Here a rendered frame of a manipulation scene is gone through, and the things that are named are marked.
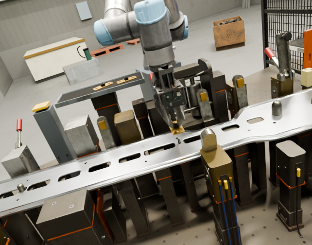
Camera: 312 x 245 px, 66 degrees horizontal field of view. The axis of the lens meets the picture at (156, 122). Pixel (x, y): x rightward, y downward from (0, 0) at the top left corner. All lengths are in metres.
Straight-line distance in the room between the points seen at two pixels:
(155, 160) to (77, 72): 6.06
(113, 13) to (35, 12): 10.19
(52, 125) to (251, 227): 0.85
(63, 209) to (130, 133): 0.36
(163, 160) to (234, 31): 5.37
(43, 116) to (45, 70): 7.40
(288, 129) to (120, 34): 0.56
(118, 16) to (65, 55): 7.73
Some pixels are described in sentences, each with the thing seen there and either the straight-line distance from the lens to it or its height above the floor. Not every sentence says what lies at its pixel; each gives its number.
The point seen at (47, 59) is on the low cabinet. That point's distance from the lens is 8.44.
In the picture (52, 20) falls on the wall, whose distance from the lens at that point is 10.93.
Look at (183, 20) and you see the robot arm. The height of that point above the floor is 1.30.
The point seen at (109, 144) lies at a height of 1.01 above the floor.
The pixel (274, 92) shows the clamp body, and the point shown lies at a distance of 1.07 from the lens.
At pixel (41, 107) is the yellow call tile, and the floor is 1.16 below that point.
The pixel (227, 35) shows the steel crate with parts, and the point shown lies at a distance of 5.98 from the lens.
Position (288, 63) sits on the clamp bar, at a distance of 1.04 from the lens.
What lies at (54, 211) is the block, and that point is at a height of 1.03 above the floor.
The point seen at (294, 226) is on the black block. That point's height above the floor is 0.71.
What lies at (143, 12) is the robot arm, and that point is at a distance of 0.61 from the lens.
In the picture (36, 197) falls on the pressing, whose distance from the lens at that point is 0.84.
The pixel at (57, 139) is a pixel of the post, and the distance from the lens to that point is 1.14.
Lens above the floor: 1.43
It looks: 26 degrees down
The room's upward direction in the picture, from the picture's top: 16 degrees counter-clockwise
